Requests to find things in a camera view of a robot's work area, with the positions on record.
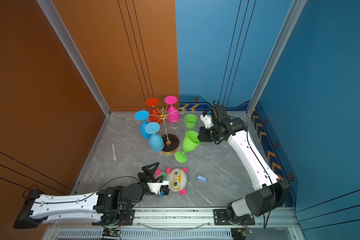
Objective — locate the circuit board right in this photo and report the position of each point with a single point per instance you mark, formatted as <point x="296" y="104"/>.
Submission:
<point x="240" y="233"/>

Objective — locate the wooden stick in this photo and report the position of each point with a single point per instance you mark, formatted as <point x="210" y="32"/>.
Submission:
<point x="114" y="152"/>

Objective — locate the green wine glass front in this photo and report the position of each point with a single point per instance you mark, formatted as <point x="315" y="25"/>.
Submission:
<point x="190" y="121"/>

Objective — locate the red wine glass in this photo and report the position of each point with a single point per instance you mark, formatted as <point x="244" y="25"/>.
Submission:
<point x="154" y="113"/>

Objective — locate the colourful plush toy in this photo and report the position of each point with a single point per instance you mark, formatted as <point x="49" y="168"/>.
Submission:
<point x="177" y="179"/>

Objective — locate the aluminium corner post right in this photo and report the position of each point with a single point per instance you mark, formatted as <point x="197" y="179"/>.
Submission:
<point x="283" y="36"/>

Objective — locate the magenta wine glass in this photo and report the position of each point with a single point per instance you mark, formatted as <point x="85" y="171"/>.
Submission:
<point x="173" y="115"/>

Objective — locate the green wine glass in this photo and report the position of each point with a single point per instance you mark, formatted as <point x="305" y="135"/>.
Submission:
<point x="190" y="143"/>
<point x="190" y="121"/>

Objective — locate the aluminium front rail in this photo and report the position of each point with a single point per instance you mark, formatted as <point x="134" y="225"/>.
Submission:
<point x="193" y="223"/>

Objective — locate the aluminium corner post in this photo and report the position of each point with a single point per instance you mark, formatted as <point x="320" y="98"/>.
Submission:
<point x="63" y="34"/>
<point x="283" y="36"/>

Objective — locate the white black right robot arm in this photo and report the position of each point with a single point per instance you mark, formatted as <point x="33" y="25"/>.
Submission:
<point x="270" y="191"/>

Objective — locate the aluminium corner post left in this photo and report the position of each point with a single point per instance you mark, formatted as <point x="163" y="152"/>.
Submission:
<point x="63" y="34"/>

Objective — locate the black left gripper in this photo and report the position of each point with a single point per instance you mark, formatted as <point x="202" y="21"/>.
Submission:
<point x="149" y="178"/>

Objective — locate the blue wine glass left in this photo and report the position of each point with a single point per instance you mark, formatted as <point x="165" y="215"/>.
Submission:
<point x="143" y="116"/>

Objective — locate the small light blue stapler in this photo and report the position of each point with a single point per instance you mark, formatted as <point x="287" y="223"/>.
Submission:
<point x="201" y="179"/>

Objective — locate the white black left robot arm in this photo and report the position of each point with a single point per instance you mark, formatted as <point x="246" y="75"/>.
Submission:
<point x="103" y="207"/>

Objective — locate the black round-base stand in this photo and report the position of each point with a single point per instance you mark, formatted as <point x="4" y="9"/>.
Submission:
<point x="215" y="103"/>

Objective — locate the green circuit board left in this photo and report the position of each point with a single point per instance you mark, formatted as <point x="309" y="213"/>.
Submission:
<point x="111" y="234"/>

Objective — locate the blue wine glass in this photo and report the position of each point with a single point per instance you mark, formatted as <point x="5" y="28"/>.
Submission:
<point x="143" y="116"/>
<point x="155" y="140"/>

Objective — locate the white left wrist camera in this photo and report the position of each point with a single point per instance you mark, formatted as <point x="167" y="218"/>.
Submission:
<point x="159" y="189"/>

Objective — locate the blue wine glass front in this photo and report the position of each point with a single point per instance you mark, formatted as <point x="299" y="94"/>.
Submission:
<point x="155" y="140"/>

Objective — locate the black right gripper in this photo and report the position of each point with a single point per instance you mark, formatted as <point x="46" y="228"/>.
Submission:
<point x="203" y="137"/>

